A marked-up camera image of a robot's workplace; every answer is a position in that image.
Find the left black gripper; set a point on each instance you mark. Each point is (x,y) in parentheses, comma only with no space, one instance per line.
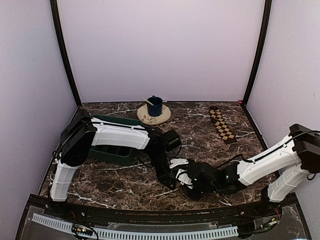
(163,177)

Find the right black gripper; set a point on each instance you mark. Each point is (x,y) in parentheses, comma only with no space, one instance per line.
(195,196)

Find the brown black checkered sock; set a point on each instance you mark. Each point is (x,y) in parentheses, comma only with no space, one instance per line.
(221,126)

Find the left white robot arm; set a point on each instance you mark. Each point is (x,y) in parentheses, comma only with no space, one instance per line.
(81,135)

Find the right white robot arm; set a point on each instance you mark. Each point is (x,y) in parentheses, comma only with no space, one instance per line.
(298,153)

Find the dark blue mug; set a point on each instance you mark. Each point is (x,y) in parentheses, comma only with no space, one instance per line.
(155,110)

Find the green divided plastic tray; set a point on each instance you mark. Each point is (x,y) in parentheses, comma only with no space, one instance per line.
(120,155)

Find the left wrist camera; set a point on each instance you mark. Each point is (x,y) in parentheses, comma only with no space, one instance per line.
(177,162)

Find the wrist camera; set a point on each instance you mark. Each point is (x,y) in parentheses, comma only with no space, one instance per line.
(184,179)
(177,162)

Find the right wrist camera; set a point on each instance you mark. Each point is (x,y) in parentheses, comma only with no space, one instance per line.
(184,179)

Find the right black frame post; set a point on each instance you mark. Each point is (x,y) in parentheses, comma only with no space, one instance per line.
(258,52)

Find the black frame post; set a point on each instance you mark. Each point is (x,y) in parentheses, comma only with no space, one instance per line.
(258,52)
(63,51)

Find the black front rail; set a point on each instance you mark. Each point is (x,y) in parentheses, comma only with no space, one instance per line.
(100,215)

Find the white slotted cable duct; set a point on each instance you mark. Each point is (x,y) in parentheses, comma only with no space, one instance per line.
(119,231)

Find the left black frame post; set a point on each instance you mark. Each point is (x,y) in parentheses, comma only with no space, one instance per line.
(63,51)

